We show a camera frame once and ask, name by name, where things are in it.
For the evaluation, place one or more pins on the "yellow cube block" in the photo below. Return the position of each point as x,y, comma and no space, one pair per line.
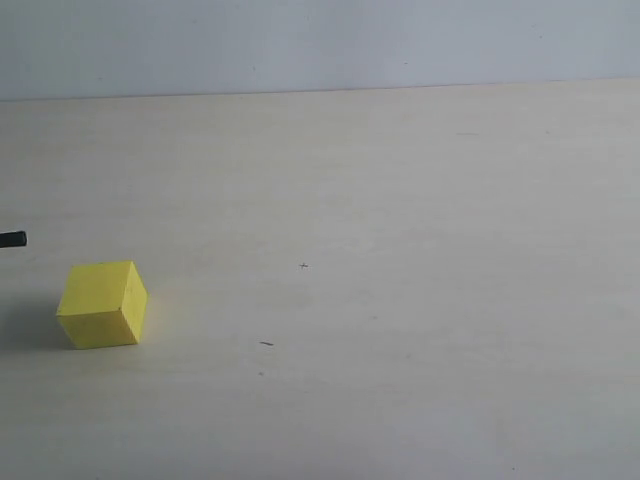
103,305

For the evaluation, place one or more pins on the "black and white marker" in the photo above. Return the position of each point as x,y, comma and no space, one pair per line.
13,239

